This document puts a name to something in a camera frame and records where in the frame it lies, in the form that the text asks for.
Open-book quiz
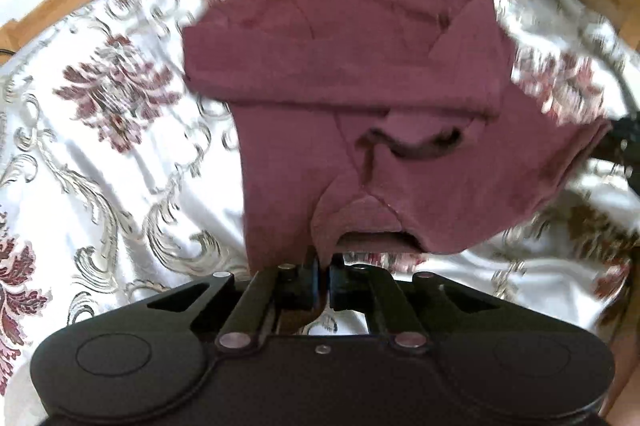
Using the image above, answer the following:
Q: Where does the maroon long-sleeve shirt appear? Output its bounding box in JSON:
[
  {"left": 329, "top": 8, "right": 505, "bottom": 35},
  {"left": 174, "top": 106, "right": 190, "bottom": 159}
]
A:
[{"left": 183, "top": 0, "right": 608, "bottom": 271}]

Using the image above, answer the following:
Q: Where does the floral satin bedspread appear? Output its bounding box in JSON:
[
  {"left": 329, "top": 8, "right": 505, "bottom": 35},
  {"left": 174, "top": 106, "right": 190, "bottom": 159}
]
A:
[{"left": 1, "top": 0, "right": 639, "bottom": 425}]

